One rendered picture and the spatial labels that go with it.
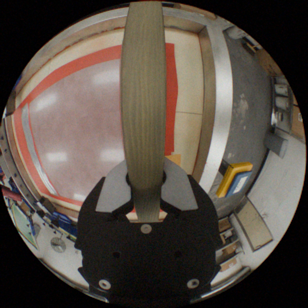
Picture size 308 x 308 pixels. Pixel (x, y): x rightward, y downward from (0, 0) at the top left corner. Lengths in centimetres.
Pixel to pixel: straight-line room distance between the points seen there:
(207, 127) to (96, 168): 22
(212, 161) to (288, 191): 324
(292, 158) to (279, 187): 80
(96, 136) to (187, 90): 18
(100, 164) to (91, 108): 11
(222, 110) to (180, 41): 14
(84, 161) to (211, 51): 31
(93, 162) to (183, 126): 19
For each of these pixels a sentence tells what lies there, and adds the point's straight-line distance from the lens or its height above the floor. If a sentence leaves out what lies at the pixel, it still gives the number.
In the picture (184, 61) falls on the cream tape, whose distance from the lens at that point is 19.
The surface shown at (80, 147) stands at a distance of 22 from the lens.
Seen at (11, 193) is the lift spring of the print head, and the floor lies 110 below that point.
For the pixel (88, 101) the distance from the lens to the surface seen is 19.
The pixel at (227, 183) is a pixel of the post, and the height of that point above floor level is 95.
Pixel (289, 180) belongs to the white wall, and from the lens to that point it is 330.
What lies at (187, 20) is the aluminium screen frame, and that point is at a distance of 23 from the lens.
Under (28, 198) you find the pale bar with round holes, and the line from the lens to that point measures 75.
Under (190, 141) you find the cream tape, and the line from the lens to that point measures 19.
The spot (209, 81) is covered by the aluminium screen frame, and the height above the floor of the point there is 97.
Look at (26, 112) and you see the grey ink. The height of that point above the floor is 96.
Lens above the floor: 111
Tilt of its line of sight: 63 degrees down
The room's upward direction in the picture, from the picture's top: 173 degrees clockwise
